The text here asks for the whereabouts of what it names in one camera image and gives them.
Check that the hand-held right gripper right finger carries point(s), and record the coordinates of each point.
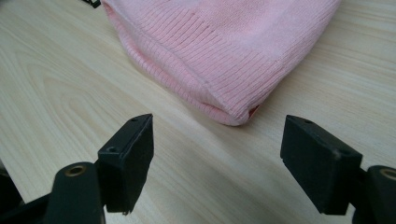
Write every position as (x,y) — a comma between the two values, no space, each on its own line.
(317,161)

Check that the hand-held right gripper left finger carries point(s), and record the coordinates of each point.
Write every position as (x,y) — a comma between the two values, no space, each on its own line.
(127,165)

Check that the pink knitted sweater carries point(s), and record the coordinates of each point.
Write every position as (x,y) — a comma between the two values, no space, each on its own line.
(218,53)

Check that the black object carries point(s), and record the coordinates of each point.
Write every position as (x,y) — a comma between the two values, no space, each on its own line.
(92,2)

